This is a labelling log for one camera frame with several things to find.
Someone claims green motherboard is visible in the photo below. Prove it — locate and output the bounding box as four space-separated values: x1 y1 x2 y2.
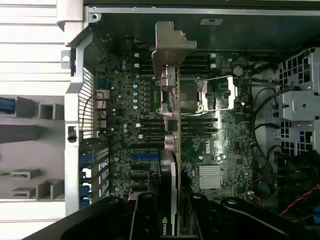
93 49 255 201

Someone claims perforated metal disk bay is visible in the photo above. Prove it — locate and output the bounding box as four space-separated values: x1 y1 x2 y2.
276 46 320 156

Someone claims silver chipset heatsink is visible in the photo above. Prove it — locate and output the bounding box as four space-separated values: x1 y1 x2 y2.
198 164 223 190

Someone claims thin metal locking lever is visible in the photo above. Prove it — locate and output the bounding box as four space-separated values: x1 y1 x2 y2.
202 74 235 82
206 107 240 113

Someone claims grey parts rack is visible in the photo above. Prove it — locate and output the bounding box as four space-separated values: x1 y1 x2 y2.
0 96 66 201

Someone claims white case sticker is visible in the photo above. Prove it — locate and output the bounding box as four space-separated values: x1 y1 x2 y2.
199 17 225 27

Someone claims open black PC case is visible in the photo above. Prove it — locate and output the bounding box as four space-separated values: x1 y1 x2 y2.
61 0 320 240

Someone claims thick black cable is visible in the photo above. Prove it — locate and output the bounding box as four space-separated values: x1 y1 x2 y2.
251 83 283 181

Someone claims black RAM slot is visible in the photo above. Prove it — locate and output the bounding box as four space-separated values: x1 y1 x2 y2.
138 127 219 135
134 52 217 59
134 63 217 69
138 115 219 122
134 58 217 64
134 68 217 74
134 121 219 128

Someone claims hard disk with blue bracket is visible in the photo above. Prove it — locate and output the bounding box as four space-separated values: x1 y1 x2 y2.
0 96 16 115

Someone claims metal socket cover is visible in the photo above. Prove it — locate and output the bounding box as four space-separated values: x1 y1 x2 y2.
198 74 240 112

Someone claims blue expansion slot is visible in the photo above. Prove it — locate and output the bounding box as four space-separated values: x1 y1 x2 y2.
131 152 161 161

